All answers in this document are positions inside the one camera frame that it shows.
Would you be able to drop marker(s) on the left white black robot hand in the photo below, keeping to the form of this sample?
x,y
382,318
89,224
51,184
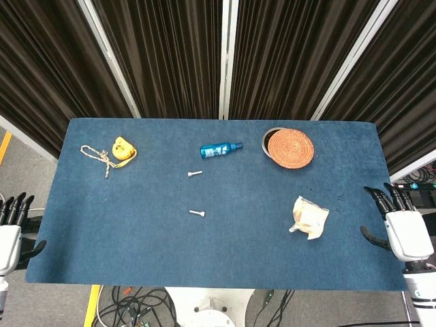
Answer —
x,y
10,245

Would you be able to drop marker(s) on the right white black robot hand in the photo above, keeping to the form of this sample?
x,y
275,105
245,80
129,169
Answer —
x,y
408,235

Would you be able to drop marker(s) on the steel bolt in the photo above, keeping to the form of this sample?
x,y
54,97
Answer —
x,y
195,174
197,213

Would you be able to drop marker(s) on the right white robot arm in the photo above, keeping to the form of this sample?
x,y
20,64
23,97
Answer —
x,y
422,293

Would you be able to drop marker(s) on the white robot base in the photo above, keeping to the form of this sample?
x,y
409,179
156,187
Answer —
x,y
207,306

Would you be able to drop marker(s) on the black power strip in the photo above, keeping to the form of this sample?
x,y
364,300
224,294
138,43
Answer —
x,y
420,186

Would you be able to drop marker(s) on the yellow floor tape strip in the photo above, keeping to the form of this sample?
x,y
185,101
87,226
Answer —
x,y
92,306
5,146

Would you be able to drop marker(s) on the crumpled beige plastic packet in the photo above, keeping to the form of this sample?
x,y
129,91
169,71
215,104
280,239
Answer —
x,y
308,218

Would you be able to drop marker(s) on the orange woven round coaster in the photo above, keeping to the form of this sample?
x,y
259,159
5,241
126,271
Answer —
x,y
291,148

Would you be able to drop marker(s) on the yellow tape measure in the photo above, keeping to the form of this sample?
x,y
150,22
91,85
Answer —
x,y
122,148

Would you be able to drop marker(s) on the dark pleated curtain panel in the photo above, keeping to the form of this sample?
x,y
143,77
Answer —
x,y
163,58
44,68
402,85
289,58

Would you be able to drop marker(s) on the blue table cloth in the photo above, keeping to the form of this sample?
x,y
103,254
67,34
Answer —
x,y
238,245

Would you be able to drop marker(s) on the dark metal bowl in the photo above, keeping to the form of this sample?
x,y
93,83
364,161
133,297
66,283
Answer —
x,y
265,141

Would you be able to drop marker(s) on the blue spray bottle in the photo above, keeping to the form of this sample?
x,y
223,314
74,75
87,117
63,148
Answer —
x,y
218,150

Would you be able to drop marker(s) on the white metal frame rail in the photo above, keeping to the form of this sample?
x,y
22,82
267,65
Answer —
x,y
413,168
27,139

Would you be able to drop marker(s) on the white metal frame post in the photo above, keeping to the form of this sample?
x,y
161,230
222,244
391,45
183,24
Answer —
x,y
226,58
109,58
354,61

